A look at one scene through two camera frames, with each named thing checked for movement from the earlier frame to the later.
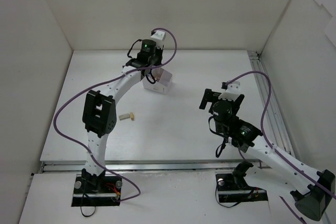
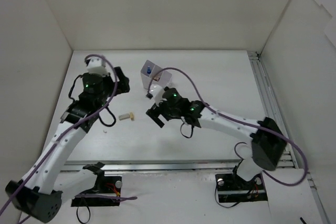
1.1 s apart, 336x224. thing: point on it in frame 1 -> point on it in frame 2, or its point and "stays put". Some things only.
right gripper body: (210, 98) -> (158, 114)
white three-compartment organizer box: (163, 81) stays put
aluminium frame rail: (273, 107) stays put
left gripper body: (156, 60) -> (119, 82)
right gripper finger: (209, 96) -> (153, 113)
